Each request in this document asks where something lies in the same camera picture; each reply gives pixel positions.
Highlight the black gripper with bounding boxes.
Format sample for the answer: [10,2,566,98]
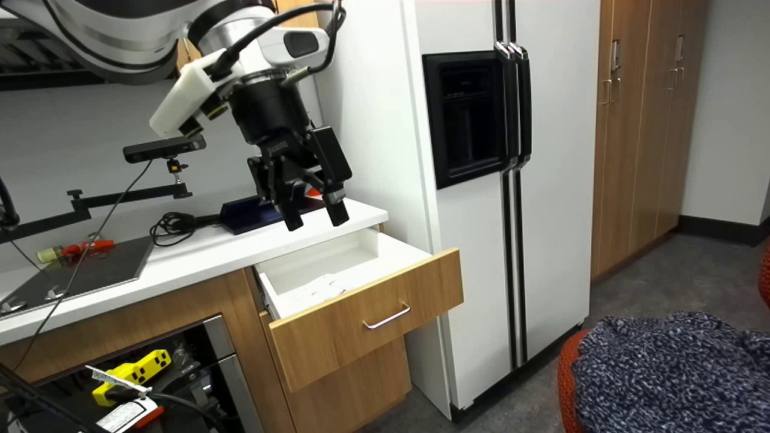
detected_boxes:
[229,78,355,234]

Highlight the wooden front white drawer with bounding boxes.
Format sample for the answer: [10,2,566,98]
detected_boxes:
[252,227,467,395]

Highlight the dark blue box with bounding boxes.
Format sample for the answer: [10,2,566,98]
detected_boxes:
[219,193,284,235]

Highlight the wooden counter cabinet white top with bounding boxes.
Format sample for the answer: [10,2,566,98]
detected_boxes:
[0,200,417,433]

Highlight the silver appliance panel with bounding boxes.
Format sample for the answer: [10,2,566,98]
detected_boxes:
[200,311,266,433]

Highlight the flat black cooktop plate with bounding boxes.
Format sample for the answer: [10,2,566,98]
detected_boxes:
[0,235,157,318]

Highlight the orange and green object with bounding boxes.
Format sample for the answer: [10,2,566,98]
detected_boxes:
[34,235,117,266]

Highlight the white double door refrigerator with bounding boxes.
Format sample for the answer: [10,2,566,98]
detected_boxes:
[315,0,602,423]

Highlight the black range hood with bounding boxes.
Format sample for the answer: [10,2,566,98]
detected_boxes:
[0,20,111,91]

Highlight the tall wooden cabinet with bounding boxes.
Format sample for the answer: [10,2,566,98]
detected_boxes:
[590,0,712,283]

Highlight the blue knitted cloth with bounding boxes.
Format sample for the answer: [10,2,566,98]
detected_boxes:
[573,311,770,433]

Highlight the coiled black cable bundle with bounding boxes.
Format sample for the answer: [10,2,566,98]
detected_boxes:
[146,209,224,247]

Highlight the black stereo camera bar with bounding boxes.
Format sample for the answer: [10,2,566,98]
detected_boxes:
[121,132,210,167]

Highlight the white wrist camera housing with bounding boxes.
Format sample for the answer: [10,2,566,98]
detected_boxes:
[146,58,224,140]

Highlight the wooden wall cabinet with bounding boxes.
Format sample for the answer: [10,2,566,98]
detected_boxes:
[174,0,324,73]

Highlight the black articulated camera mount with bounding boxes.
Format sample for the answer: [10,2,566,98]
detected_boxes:
[0,153,194,245]

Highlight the thin black camera cable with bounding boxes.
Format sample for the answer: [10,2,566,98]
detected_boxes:
[10,157,157,373]

